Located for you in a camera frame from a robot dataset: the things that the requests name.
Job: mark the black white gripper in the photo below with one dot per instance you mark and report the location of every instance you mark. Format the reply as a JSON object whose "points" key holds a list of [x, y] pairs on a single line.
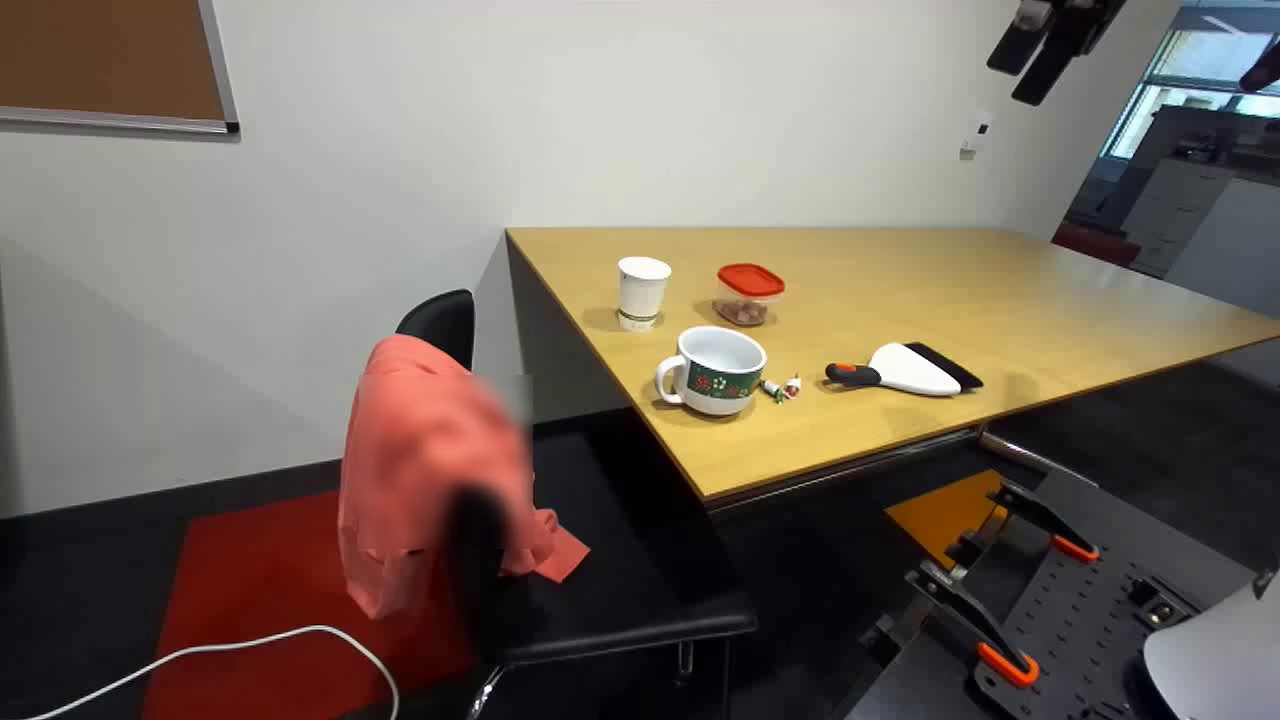
{"points": [[1069, 31]]}

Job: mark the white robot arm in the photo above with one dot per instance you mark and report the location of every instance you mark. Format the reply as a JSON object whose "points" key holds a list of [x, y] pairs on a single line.
{"points": [[1222, 663]]}

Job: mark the white hand brush black bristles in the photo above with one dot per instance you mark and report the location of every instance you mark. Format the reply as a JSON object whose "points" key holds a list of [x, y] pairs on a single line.
{"points": [[908, 368]]}

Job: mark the red lidded plastic container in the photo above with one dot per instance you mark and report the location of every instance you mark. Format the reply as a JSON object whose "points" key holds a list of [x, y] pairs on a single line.
{"points": [[746, 295]]}

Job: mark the white paper cup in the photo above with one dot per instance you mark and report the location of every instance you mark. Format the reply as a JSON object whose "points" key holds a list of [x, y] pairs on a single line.
{"points": [[643, 290]]}

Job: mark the black orange clamp upper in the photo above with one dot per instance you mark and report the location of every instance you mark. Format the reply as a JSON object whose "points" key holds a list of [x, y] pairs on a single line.
{"points": [[1045, 518]]}

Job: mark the black orange clamp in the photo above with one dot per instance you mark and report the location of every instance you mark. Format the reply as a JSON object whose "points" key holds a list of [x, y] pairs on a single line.
{"points": [[992, 649], [1045, 518]]}

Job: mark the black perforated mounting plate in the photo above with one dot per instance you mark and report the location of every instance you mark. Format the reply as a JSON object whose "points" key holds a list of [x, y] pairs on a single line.
{"points": [[1083, 622]]}

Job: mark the black orange clamp lower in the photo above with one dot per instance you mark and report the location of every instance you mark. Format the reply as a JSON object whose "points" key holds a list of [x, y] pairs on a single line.
{"points": [[992, 649]]}

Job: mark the salmon pink jacket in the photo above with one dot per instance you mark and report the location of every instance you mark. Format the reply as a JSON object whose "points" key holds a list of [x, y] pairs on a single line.
{"points": [[422, 430]]}

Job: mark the black office chair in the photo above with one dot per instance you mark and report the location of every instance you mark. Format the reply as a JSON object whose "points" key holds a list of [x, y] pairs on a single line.
{"points": [[654, 585]]}

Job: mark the cork notice board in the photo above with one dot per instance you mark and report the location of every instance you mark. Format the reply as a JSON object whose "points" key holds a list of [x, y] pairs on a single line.
{"points": [[121, 67]]}

